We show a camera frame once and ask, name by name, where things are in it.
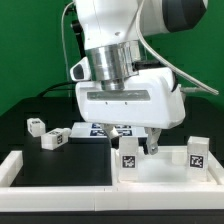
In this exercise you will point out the white marker base plate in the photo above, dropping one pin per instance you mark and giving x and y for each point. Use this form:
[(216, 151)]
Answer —
[(93, 130)]

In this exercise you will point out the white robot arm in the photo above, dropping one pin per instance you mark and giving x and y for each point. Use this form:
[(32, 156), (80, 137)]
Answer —
[(121, 80)]

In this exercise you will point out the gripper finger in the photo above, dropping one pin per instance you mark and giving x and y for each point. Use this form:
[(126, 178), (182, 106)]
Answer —
[(151, 145), (110, 131)]

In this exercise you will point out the white U-shaped obstacle fence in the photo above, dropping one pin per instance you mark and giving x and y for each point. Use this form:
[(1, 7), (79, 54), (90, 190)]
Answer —
[(117, 196)]

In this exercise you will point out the white square tabletop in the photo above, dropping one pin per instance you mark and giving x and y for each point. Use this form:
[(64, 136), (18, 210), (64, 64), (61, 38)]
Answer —
[(168, 167)]

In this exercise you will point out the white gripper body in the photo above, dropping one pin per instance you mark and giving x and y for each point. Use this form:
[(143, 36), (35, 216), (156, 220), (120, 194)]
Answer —
[(149, 99)]

